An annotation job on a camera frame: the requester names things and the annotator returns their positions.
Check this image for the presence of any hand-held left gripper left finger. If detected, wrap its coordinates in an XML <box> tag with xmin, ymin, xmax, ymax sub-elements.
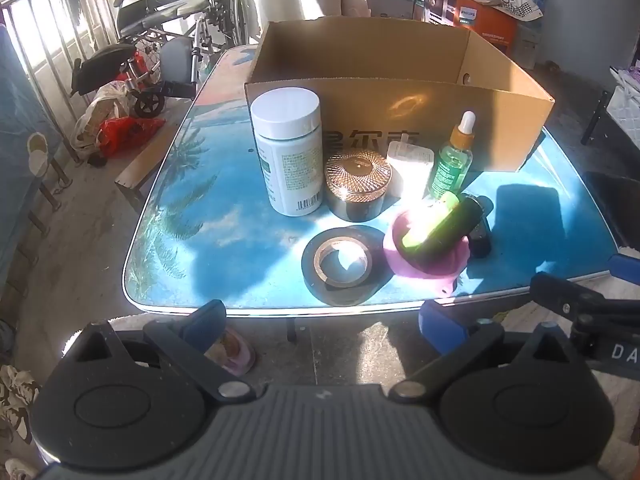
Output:
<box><xmin>60</xmin><ymin>299</ymin><xmax>256</xmax><ymax>404</ymax></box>

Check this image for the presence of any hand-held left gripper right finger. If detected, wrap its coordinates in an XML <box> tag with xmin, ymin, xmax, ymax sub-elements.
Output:
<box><xmin>389</xmin><ymin>300</ymin><xmax>581</xmax><ymax>404</ymax></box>

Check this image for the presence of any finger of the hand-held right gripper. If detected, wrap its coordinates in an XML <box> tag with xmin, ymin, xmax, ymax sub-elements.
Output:
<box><xmin>607</xmin><ymin>252</ymin><xmax>640</xmax><ymax>277</ymax></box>
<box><xmin>530</xmin><ymin>272</ymin><xmax>640</xmax><ymax>318</ymax></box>

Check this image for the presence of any pink plastic bowl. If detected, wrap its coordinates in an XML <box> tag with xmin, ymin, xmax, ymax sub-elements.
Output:
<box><xmin>382</xmin><ymin>200</ymin><xmax>472</xmax><ymax>297</ymax></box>

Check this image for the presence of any black small object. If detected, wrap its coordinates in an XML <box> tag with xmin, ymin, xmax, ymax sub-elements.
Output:
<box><xmin>459</xmin><ymin>193</ymin><xmax>495</xmax><ymax>260</ymax></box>

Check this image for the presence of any light green tube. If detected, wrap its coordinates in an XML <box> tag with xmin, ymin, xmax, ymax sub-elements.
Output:
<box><xmin>402</xmin><ymin>191</ymin><xmax>473</xmax><ymax>272</ymax></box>

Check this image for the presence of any black tape roll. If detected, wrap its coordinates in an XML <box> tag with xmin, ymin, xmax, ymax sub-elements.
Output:
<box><xmin>301</xmin><ymin>226</ymin><xmax>386</xmax><ymax>307</ymax></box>

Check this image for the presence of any white charger plug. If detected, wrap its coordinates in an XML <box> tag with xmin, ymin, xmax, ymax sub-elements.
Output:
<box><xmin>386</xmin><ymin>141</ymin><xmax>435</xmax><ymax>200</ymax></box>

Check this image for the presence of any green dropper bottle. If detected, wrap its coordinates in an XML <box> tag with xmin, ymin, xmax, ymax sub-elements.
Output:
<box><xmin>429</xmin><ymin>110</ymin><xmax>476</xmax><ymax>201</ymax></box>

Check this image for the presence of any gold lid jar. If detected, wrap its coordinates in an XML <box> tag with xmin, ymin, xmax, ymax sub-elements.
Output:
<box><xmin>324</xmin><ymin>151</ymin><xmax>393</xmax><ymax>222</ymax></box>

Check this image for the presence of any brown cardboard box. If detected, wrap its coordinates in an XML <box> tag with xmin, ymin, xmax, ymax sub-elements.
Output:
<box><xmin>244</xmin><ymin>16</ymin><xmax>556</xmax><ymax>173</ymax></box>

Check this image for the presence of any pink slipper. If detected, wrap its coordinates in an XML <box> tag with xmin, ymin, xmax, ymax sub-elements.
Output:
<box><xmin>215</xmin><ymin>327</ymin><xmax>257</xmax><ymax>376</ymax></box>

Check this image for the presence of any white quilted mattress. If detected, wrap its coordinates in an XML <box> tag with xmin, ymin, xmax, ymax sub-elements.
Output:
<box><xmin>607</xmin><ymin>57</ymin><xmax>640</xmax><ymax>148</ymax></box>

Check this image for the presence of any wooden board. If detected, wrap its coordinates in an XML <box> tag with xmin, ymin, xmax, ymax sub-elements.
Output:
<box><xmin>114</xmin><ymin>105</ymin><xmax>201</xmax><ymax>213</ymax></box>

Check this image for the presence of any white supplement bottle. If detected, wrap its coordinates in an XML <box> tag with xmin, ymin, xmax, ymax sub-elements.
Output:
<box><xmin>250</xmin><ymin>87</ymin><xmax>323</xmax><ymax>217</ymax></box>

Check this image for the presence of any white sneaker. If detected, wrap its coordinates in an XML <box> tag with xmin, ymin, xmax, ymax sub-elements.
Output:
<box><xmin>0</xmin><ymin>455</ymin><xmax>38</xmax><ymax>480</ymax></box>
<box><xmin>0</xmin><ymin>364</ymin><xmax>42</xmax><ymax>443</ymax></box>

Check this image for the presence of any red plastic bag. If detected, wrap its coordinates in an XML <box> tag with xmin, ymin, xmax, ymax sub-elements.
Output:
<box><xmin>96</xmin><ymin>116</ymin><xmax>166</xmax><ymax>158</ymax></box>

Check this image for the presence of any white plastic bag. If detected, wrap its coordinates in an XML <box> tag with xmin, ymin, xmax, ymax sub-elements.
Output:
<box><xmin>74</xmin><ymin>81</ymin><xmax>137</xmax><ymax>150</ymax></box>

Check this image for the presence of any orange appliance box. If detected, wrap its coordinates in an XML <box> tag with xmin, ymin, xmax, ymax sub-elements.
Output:
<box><xmin>411</xmin><ymin>0</ymin><xmax>518</xmax><ymax>56</ymax></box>

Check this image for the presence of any grey folding wheelchair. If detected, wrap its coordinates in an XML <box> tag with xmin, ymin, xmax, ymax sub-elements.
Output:
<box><xmin>70</xmin><ymin>0</ymin><xmax>256</xmax><ymax>120</ymax></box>

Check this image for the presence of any black bed frame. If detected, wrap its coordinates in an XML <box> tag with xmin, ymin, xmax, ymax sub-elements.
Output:
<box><xmin>580</xmin><ymin>87</ymin><xmax>612</xmax><ymax>146</ymax></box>

